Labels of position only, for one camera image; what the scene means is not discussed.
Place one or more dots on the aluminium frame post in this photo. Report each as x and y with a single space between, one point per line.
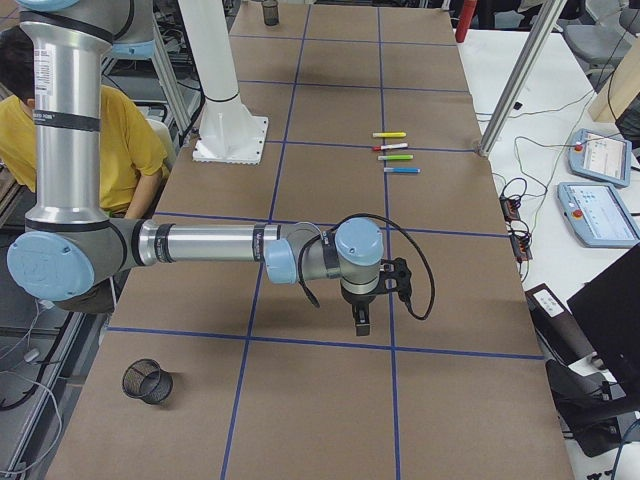
529 54

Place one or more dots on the blue marker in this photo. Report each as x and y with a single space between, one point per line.
402 170

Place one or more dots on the teach pendant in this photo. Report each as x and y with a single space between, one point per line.
597 214
601 157

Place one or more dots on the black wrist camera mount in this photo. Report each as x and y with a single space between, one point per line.
395 277

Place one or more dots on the near teach pendant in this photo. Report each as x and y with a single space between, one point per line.
597 214

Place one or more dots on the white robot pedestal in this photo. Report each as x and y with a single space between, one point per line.
227 132

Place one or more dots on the black mesh cup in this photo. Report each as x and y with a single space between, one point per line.
145 380
270 10

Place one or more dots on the person in yellow shirt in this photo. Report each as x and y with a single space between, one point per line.
125 150

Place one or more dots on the far teach pendant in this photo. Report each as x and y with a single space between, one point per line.
601 157

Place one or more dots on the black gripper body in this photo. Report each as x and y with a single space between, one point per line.
359 300

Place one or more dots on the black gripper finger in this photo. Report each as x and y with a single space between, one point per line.
361 318

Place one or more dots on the red marker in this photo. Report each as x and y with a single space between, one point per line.
388 147

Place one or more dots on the black mesh cup near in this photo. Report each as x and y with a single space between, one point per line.
145 380

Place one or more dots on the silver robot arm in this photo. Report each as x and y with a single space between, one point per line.
295 253

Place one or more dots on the black mesh cup far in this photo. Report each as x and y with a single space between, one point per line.
270 10

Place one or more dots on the red cylinder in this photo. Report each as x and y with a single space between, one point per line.
464 19

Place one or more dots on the yellow marker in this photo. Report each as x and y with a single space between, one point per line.
389 135

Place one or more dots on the green marker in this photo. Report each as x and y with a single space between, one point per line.
396 157

